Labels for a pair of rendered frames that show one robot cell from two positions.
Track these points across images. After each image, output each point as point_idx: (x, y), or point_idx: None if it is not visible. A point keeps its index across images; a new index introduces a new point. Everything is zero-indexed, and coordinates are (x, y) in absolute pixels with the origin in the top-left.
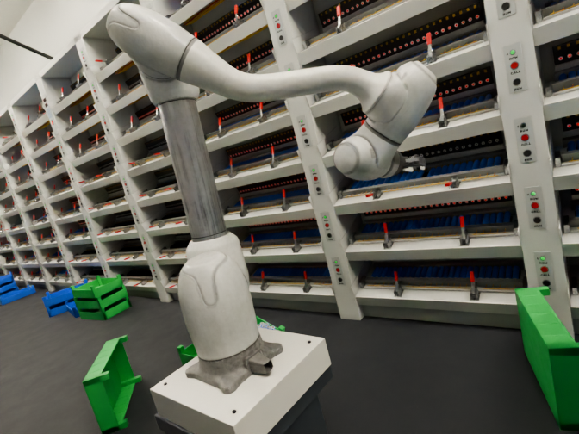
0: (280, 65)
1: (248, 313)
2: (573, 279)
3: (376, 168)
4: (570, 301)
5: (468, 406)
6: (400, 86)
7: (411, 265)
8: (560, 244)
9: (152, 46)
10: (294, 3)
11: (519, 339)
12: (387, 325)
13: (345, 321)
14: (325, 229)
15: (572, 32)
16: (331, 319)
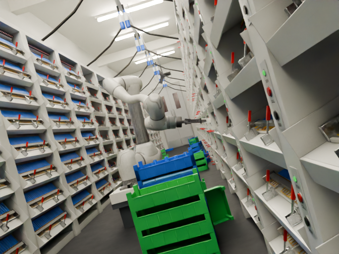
0: (193, 64)
1: (129, 170)
2: None
3: (154, 127)
4: (242, 198)
5: None
6: (145, 103)
7: None
8: (231, 167)
9: (107, 91)
10: (188, 39)
11: (238, 213)
12: (231, 197)
13: (228, 193)
14: (216, 143)
15: (207, 73)
16: (227, 191)
